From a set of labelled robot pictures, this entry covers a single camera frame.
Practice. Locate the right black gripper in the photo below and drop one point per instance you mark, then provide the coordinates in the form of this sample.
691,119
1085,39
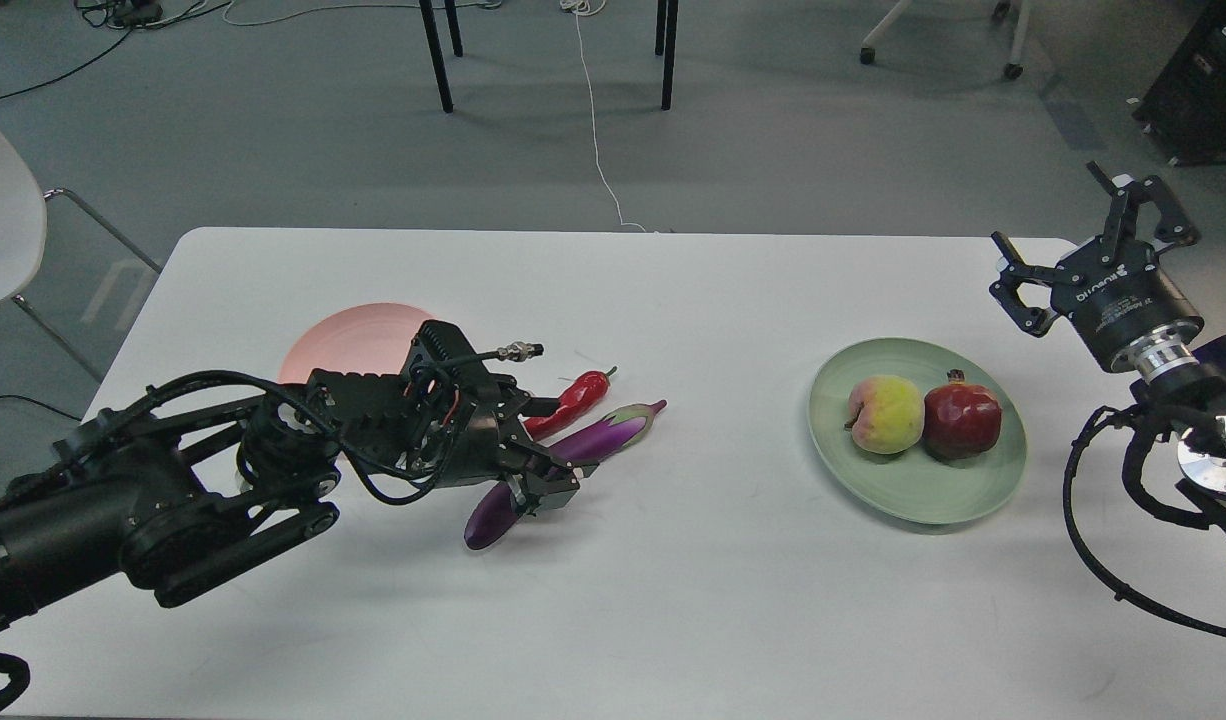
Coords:
1123,305

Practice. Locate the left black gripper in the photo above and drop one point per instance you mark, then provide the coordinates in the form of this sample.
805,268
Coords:
448,420

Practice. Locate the red chili pepper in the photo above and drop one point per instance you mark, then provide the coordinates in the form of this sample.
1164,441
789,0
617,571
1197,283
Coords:
581,396

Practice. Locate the purple eggplant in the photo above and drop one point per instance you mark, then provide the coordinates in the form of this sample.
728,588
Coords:
619,429

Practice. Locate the red pomegranate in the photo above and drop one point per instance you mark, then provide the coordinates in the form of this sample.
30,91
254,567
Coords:
961,419

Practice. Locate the yellow-red peach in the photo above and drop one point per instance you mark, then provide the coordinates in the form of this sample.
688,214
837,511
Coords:
886,414

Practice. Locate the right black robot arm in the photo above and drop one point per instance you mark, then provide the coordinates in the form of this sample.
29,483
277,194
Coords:
1174,466

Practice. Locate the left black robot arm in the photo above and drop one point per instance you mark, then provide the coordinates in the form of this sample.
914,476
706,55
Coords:
214,473

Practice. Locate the black cabinet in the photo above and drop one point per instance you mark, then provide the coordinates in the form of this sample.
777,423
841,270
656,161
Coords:
1184,110

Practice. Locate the pink plate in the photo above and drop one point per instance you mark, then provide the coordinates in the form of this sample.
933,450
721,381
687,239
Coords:
363,339

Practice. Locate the white rolling chair base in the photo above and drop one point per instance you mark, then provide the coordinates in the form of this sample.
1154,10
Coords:
998,33

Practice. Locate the green plate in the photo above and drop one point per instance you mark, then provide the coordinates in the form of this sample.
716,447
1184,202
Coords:
913,486

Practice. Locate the black table legs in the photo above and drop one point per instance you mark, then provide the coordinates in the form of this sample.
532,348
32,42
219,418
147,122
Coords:
548,57

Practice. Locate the white chair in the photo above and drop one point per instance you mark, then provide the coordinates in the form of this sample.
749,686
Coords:
23,238

